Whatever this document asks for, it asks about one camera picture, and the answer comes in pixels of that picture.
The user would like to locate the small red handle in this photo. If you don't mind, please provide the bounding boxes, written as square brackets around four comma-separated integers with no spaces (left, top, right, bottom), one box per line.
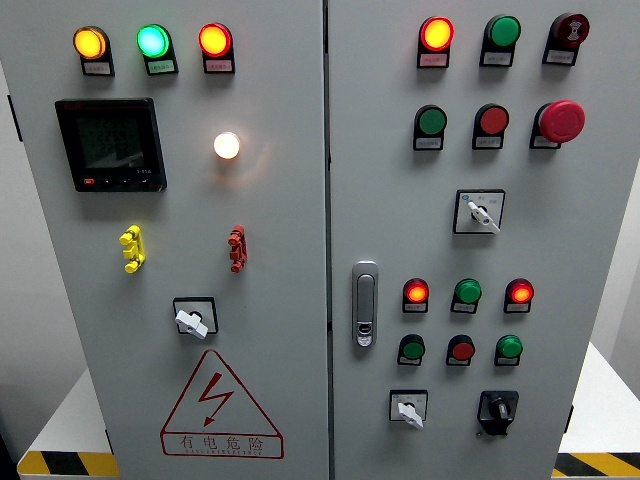
[227,224,248,274]

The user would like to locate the large red stop button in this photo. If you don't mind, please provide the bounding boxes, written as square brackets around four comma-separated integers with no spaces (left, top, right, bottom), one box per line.
[532,99,587,145]

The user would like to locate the large red lamp beside green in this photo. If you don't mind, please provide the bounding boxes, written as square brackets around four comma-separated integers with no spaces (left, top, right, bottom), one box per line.
[198,22,235,59]

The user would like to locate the black digital display meter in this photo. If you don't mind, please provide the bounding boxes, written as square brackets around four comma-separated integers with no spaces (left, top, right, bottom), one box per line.
[54,97,168,193]

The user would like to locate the small green push button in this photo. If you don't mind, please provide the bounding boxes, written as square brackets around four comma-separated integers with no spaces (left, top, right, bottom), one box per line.
[398,333,426,360]

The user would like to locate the white-handle switch on plain plate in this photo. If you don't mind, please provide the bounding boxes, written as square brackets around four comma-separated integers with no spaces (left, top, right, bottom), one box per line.
[172,296,220,341]

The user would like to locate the small red indicator lamp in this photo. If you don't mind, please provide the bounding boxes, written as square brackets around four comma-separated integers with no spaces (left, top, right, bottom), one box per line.
[504,278,536,305]
[402,277,430,304]

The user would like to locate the white glowing lamp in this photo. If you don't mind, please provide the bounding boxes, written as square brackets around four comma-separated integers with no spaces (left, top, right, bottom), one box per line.
[213,131,242,161]

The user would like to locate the large red lamp lit orange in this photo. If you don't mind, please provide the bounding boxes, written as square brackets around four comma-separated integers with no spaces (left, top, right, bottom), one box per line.
[418,15,456,53]

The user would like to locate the large lit green lamp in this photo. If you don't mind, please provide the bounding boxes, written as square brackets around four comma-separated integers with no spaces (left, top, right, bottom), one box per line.
[136,23,174,60]

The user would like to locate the red warning triangle sticker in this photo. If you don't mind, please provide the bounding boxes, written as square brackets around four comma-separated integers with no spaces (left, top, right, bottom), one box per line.
[159,348,285,460]

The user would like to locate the pale grey cabinet door with display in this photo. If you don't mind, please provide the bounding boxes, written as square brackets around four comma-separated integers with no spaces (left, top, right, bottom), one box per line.
[0,0,330,480]

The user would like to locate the small yellow handle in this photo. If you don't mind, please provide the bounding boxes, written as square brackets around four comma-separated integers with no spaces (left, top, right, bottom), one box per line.
[118,224,147,274]

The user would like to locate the large red push button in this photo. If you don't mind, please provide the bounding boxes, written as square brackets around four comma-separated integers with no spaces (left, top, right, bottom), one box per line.
[473,103,511,137]

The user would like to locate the large white-handle turn switch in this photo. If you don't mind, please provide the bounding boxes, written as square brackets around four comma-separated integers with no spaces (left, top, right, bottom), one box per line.
[452,188,506,236]

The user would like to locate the silver door lock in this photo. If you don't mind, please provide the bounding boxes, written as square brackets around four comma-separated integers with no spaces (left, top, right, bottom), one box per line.
[351,260,380,350]

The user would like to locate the black yellow striped tape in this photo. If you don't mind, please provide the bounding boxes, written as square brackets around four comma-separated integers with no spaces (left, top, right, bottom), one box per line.
[552,452,640,479]
[17,451,121,479]

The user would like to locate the black-handle turn switch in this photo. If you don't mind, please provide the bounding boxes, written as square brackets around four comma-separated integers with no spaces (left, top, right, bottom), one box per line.
[476,390,520,438]

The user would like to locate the pale grey cabinet door with lock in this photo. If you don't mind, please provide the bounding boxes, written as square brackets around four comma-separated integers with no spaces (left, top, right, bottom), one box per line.
[325,0,640,480]

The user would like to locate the small green domed lamp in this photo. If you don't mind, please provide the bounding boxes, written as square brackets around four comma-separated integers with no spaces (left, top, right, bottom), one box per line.
[452,278,483,305]
[495,334,524,360]

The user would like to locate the small white-handle labelled turn switch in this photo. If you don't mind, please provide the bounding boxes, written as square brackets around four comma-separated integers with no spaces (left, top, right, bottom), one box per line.
[388,389,429,430]

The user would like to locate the large dark green lamp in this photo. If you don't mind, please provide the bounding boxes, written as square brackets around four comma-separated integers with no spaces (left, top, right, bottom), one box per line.
[483,14,522,51]

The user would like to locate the small red push button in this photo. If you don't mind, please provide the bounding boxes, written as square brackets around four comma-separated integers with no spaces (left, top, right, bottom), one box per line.
[446,334,476,361]

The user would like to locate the large yellow indicator lamp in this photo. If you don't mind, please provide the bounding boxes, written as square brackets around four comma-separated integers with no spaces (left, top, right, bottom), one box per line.
[72,25,111,62]

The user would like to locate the large green push button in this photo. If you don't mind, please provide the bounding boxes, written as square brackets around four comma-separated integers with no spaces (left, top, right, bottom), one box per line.
[413,104,449,138]

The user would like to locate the dark red buzzer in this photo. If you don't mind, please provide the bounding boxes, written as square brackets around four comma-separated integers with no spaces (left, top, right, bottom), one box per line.
[548,12,591,51]

